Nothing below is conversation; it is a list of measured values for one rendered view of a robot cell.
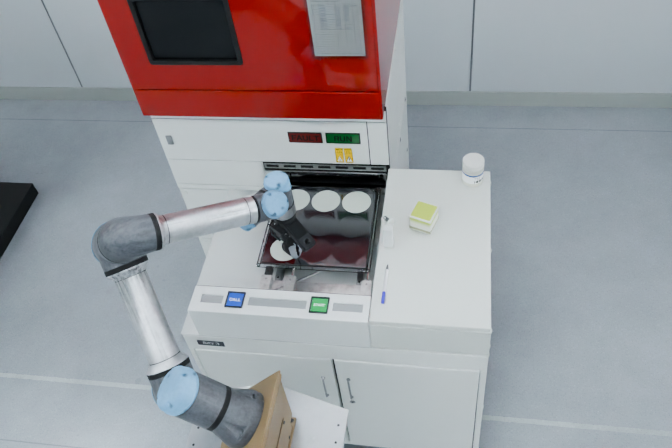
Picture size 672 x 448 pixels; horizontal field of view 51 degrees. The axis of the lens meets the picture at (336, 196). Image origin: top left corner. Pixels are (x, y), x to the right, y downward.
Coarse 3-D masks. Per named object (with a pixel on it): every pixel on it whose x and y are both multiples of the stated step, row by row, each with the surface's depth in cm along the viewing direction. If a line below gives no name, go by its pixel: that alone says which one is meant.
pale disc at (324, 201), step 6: (324, 192) 247; (330, 192) 246; (312, 198) 245; (318, 198) 245; (324, 198) 245; (330, 198) 244; (336, 198) 244; (312, 204) 243; (318, 204) 243; (324, 204) 243; (330, 204) 243; (336, 204) 242; (318, 210) 241; (324, 210) 241; (330, 210) 241
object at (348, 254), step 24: (312, 192) 247; (336, 192) 246; (312, 216) 240; (336, 216) 238; (360, 216) 237; (336, 240) 231; (360, 240) 230; (288, 264) 227; (312, 264) 226; (336, 264) 225; (360, 264) 224
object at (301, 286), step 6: (276, 282) 225; (282, 282) 224; (300, 282) 224; (306, 282) 223; (282, 288) 223; (300, 288) 222; (306, 288) 222; (312, 288) 222; (318, 288) 221; (324, 288) 221; (330, 288) 221; (336, 288) 221; (342, 288) 220; (348, 288) 220; (354, 288) 220; (354, 294) 218
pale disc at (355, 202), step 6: (354, 192) 245; (360, 192) 245; (348, 198) 244; (354, 198) 243; (360, 198) 243; (366, 198) 243; (342, 204) 242; (348, 204) 242; (354, 204) 241; (360, 204) 241; (366, 204) 241; (348, 210) 240; (354, 210) 239; (360, 210) 239
